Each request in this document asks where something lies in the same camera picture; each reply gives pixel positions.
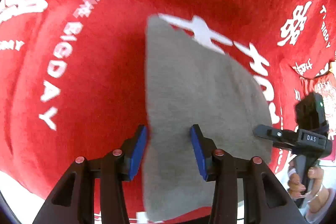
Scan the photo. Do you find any grey knit sweater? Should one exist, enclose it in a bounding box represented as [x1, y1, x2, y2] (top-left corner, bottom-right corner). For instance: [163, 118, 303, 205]
[142, 16, 272, 221]

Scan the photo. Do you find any person's right hand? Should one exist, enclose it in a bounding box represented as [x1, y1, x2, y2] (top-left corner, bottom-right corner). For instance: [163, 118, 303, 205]
[287, 165, 330, 214]

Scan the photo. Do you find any red patterned pillow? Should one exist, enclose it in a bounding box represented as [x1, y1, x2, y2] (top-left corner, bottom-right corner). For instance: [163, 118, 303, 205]
[300, 61, 336, 140]

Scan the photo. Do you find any red printed bed blanket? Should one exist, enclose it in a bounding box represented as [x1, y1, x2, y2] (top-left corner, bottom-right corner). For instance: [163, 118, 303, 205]
[0, 0, 336, 224]

